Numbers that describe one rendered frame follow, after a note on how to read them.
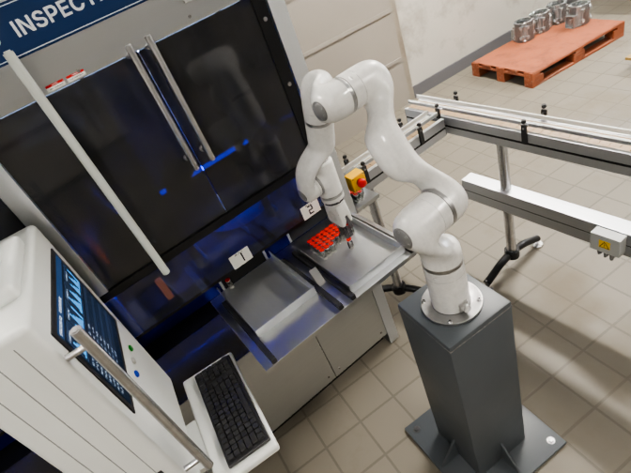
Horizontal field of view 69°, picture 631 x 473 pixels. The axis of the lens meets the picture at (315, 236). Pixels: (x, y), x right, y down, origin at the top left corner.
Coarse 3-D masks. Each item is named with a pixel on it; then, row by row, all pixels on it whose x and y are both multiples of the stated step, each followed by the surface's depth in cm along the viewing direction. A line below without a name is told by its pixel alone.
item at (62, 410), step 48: (48, 240) 126; (0, 288) 92; (48, 288) 106; (0, 336) 85; (48, 336) 91; (96, 336) 116; (0, 384) 87; (48, 384) 92; (96, 384) 100; (144, 384) 132; (48, 432) 96; (96, 432) 102; (144, 432) 110
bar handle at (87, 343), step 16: (80, 336) 91; (80, 352) 93; (96, 352) 94; (112, 368) 98; (128, 384) 101; (144, 400) 105; (160, 416) 109; (176, 432) 114; (192, 448) 119; (192, 464) 122; (208, 464) 124
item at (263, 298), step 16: (272, 256) 188; (256, 272) 186; (272, 272) 182; (288, 272) 179; (240, 288) 181; (256, 288) 178; (272, 288) 175; (288, 288) 172; (304, 288) 169; (240, 304) 174; (256, 304) 171; (272, 304) 168; (288, 304) 165; (256, 320) 164; (272, 320) 158
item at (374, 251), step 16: (352, 240) 182; (368, 240) 178; (384, 240) 175; (304, 256) 182; (336, 256) 177; (352, 256) 174; (368, 256) 171; (384, 256) 168; (336, 272) 170; (352, 272) 167; (368, 272) 160; (352, 288) 159
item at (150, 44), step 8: (152, 40) 125; (152, 48) 125; (160, 56) 127; (160, 64) 128; (168, 72) 130; (168, 80) 131; (176, 88) 132; (176, 96) 134; (184, 104) 135; (184, 112) 137; (192, 120) 138; (192, 128) 140; (200, 136) 142; (208, 152) 145
